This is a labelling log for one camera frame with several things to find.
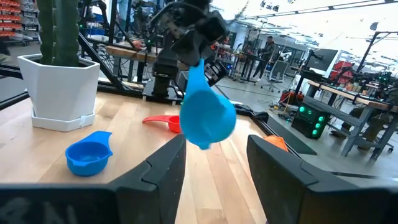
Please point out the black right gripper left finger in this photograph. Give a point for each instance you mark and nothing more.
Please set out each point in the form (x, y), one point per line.
(136, 199)

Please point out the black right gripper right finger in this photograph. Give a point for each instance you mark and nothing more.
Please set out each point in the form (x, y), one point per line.
(304, 199)

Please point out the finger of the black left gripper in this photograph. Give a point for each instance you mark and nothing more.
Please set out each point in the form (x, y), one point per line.
(217, 71)
(189, 46)

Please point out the blue nested measuring cups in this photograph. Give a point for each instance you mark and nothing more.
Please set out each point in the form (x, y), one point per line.
(205, 115)

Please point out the orange measuring cup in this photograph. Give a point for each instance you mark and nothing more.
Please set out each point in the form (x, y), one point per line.
(276, 142)

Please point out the small blue measuring cup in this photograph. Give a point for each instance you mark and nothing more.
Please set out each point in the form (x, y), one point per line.
(88, 155)

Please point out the red measuring cup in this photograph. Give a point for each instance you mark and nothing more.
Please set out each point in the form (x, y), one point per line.
(169, 121)

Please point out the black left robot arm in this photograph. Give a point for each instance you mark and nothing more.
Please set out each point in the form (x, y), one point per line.
(164, 68)

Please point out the person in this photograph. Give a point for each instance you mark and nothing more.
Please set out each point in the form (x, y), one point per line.
(265, 56)

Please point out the grey office chair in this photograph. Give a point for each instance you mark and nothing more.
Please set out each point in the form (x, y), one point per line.
(275, 74)

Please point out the black computer with green lights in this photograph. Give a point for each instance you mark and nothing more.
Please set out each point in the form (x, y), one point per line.
(309, 119)

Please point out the black computer monitor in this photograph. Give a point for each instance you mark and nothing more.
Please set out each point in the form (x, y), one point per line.
(321, 59)

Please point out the wooden workbench with grey legs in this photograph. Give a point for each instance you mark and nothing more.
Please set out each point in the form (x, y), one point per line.
(357, 102)

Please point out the red storage bins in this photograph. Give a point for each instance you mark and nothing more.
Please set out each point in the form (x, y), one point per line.
(340, 70)

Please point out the green cactus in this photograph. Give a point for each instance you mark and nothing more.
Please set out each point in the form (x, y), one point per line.
(62, 34)

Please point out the white hexagonal plant pot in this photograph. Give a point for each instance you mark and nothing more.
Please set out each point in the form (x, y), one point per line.
(62, 93)

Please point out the shelf with red bins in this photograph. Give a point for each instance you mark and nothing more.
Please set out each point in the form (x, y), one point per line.
(12, 18)

